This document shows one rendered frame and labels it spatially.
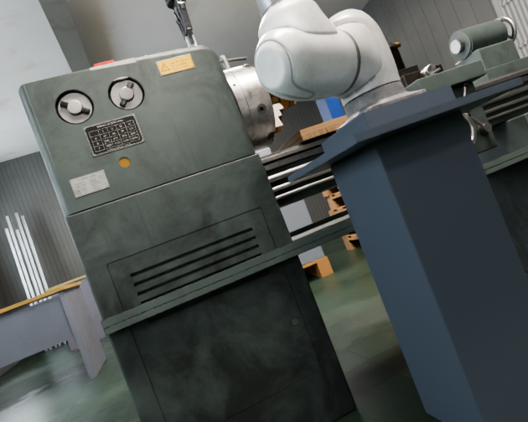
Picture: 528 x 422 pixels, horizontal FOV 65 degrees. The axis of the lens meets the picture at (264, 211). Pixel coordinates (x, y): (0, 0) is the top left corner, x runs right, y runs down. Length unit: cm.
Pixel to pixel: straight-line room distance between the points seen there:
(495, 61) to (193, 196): 151
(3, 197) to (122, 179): 676
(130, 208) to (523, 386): 108
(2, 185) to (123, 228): 682
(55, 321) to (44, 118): 249
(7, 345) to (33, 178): 455
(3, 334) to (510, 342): 334
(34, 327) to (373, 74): 317
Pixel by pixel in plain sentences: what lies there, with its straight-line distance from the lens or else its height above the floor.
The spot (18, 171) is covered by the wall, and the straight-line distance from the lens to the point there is 800.
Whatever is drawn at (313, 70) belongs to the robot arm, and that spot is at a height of 91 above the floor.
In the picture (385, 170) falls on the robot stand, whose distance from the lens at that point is 96.
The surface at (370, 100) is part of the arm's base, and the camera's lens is 107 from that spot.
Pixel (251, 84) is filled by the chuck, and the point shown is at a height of 112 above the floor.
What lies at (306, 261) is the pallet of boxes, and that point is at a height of 18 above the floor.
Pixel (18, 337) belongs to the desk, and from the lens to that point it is 372.
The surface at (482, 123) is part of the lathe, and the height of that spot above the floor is 70.
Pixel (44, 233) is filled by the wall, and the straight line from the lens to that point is 776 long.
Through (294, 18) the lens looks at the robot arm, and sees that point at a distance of 97.
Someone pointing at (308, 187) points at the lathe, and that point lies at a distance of 149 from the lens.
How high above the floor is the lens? 66
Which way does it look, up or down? 1 degrees up
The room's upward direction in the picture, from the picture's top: 21 degrees counter-clockwise
